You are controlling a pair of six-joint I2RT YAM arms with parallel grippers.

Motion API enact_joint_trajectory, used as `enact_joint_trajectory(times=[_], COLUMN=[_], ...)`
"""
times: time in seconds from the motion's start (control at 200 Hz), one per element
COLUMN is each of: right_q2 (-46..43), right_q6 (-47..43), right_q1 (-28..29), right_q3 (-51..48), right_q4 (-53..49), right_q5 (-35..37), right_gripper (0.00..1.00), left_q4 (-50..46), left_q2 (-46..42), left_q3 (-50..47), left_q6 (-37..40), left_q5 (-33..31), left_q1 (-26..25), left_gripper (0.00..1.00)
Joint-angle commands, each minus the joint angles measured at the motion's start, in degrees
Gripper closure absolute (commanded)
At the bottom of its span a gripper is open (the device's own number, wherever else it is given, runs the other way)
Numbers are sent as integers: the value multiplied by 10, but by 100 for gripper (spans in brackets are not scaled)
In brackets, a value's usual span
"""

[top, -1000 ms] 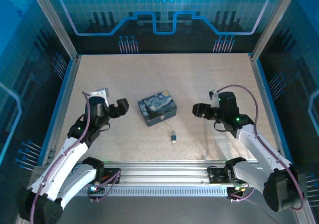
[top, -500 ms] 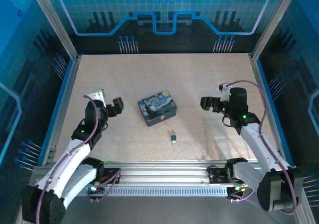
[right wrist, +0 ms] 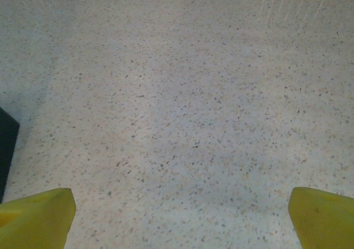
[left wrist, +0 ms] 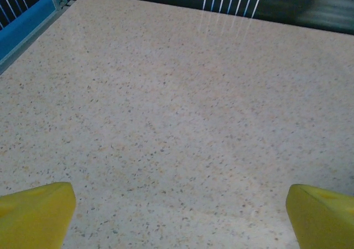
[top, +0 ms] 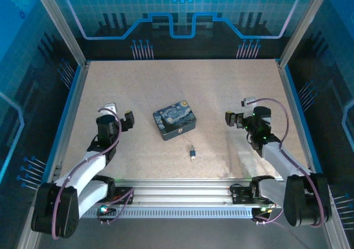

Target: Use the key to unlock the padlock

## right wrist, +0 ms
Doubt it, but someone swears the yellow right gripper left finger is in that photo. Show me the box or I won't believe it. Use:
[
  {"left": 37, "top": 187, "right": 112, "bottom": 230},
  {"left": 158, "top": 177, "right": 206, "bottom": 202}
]
[{"left": 0, "top": 187, "right": 76, "bottom": 249}]

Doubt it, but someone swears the starry night picture card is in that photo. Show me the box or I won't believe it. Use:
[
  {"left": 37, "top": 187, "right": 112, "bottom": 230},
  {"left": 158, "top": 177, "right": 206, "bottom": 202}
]
[{"left": 0, "top": 106, "right": 20, "bottom": 203}]

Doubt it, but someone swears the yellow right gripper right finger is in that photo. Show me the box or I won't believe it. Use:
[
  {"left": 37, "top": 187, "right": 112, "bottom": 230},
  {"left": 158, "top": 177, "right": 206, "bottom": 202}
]
[{"left": 288, "top": 186, "right": 354, "bottom": 249}]

